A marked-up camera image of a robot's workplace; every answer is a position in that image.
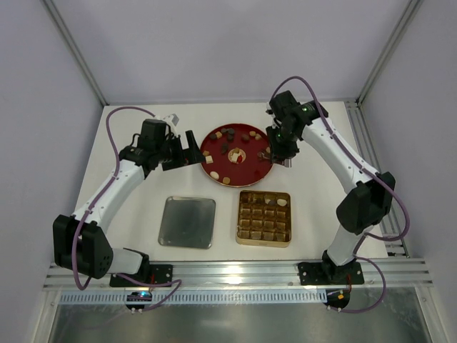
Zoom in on metal tongs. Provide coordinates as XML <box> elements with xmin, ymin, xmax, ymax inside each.
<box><xmin>257</xmin><ymin>149</ymin><xmax>292</xmax><ymax>168</ymax></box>

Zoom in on silver square box lid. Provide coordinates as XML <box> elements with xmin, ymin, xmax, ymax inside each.
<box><xmin>158</xmin><ymin>196</ymin><xmax>216</xmax><ymax>249</ymax></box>

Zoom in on tan oval chocolate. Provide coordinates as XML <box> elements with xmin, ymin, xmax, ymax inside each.
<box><xmin>277</xmin><ymin>199</ymin><xmax>287</xmax><ymax>207</ymax></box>

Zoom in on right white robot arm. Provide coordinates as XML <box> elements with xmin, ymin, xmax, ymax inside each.
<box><xmin>266</xmin><ymin>91</ymin><xmax>396</xmax><ymax>285</ymax></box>

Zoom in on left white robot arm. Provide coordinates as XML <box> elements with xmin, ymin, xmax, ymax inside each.
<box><xmin>53</xmin><ymin>118</ymin><xmax>205</xmax><ymax>282</ymax></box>

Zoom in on gold chocolate box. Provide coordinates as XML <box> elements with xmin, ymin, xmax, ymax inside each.
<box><xmin>236</xmin><ymin>190</ymin><xmax>292</xmax><ymax>248</ymax></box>

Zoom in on round red plate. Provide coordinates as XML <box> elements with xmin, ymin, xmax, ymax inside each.
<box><xmin>200</xmin><ymin>123</ymin><xmax>273</xmax><ymax>187</ymax></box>

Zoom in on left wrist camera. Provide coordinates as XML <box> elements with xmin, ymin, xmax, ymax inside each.
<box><xmin>160</xmin><ymin>113</ymin><xmax>179</xmax><ymax>126</ymax></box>

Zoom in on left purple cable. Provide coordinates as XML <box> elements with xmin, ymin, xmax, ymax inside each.
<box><xmin>72</xmin><ymin>105</ymin><xmax>182</xmax><ymax>312</ymax></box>

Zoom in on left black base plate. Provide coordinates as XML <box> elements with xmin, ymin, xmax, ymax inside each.
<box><xmin>109</xmin><ymin>264</ymin><xmax>173</xmax><ymax>288</ymax></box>

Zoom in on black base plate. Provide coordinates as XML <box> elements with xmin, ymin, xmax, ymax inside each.
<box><xmin>109</xmin><ymin>264</ymin><xmax>173</xmax><ymax>288</ymax></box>
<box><xmin>298</xmin><ymin>261</ymin><xmax>365</xmax><ymax>286</ymax></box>

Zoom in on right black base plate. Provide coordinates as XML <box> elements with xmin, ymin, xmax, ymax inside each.
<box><xmin>298</xmin><ymin>261</ymin><xmax>365</xmax><ymax>286</ymax></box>

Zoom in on white slotted cable duct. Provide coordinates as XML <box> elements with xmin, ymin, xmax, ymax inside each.
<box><xmin>59</xmin><ymin>288</ymin><xmax>327</xmax><ymax>305</ymax></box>

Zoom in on aluminium mounting rail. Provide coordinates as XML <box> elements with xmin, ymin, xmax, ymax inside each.
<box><xmin>42</xmin><ymin>257</ymin><xmax>435</xmax><ymax>291</ymax></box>

